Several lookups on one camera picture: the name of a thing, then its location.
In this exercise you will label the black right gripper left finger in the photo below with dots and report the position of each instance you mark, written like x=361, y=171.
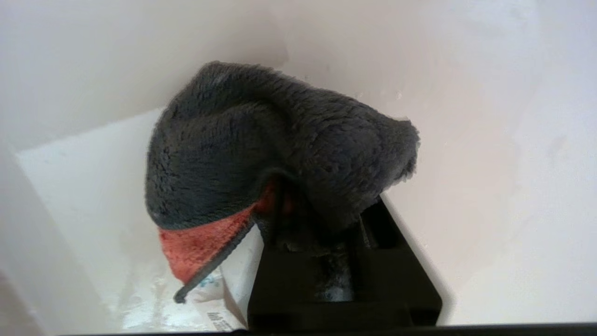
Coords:
x=280, y=289

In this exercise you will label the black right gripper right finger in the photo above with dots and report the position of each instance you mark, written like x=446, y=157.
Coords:
x=396, y=280

